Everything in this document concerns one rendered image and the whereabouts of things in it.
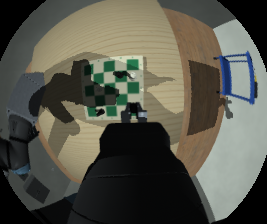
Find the green and white chessboard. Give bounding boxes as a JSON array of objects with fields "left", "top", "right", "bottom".
[{"left": 81, "top": 56, "right": 144, "bottom": 120}]

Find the white chess pawn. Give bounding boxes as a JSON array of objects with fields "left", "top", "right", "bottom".
[{"left": 95, "top": 86, "right": 102, "bottom": 92}]

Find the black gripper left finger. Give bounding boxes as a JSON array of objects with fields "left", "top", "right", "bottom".
[{"left": 121, "top": 102, "right": 131, "bottom": 123}]

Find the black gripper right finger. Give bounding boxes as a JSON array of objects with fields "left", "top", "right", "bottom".
[{"left": 135, "top": 102, "right": 147, "bottom": 123}]

